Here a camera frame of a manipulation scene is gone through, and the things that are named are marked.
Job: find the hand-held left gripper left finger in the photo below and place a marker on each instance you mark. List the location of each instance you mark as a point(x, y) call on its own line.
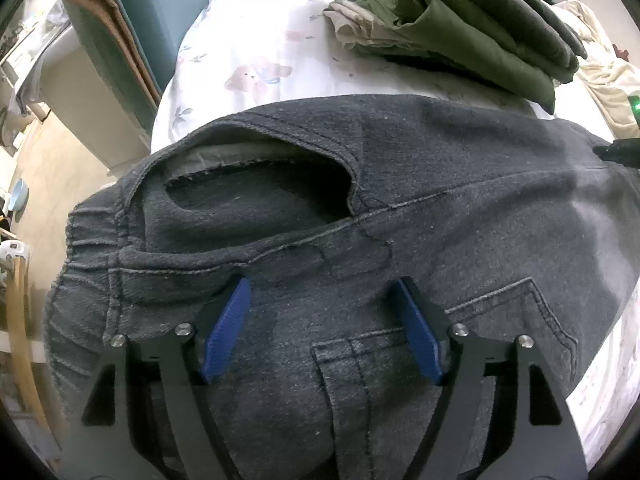
point(225, 330)

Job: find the folded olive green pants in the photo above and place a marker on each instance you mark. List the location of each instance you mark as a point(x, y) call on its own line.
point(475, 45)

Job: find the white floral bed sheet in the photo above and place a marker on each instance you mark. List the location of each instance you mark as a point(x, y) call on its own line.
point(260, 35)

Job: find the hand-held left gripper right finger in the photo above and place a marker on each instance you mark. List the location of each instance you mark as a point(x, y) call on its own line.
point(419, 335)

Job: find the folded beige garment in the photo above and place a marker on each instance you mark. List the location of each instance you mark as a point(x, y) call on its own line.
point(350, 17)

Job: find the crumpled cream blanket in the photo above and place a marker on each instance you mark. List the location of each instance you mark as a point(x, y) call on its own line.
point(602, 72)

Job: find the curved wooden chair frame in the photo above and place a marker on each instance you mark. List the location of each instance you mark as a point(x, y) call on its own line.
point(22, 340)

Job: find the teal padded headboard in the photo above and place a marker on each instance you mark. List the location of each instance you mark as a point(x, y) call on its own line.
point(125, 20)

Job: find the dark grey denim pants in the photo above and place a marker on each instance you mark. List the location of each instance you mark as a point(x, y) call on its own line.
point(450, 220)

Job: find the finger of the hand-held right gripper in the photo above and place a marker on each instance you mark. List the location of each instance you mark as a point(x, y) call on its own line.
point(622, 152)

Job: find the light blue bowl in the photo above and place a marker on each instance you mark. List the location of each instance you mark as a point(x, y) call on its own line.
point(19, 197)

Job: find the beige bedside cabinet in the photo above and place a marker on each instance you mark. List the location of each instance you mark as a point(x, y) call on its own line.
point(95, 105)

